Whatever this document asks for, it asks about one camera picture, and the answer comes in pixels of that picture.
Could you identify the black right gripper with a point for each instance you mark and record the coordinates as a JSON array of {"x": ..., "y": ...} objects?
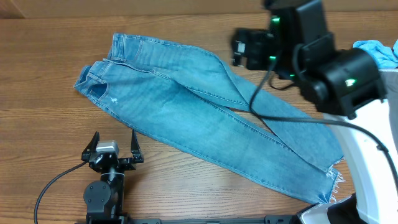
[{"x": 249, "y": 48}]

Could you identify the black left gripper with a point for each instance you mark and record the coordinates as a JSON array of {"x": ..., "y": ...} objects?
[{"x": 130, "y": 164}]

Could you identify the light blue denim jeans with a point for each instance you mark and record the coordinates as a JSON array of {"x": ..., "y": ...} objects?
[{"x": 187, "y": 97}]

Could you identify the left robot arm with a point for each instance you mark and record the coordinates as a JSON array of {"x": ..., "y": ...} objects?
[{"x": 104, "y": 198}]

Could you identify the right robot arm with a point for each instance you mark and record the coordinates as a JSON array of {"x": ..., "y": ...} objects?
[{"x": 347, "y": 87}]

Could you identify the light blue cloth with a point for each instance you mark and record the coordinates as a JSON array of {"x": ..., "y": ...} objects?
[{"x": 385, "y": 57}]

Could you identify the grey trousers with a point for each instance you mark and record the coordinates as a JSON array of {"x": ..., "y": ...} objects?
[{"x": 389, "y": 77}]

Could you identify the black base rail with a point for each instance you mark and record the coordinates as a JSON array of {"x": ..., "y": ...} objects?
[{"x": 211, "y": 221}]

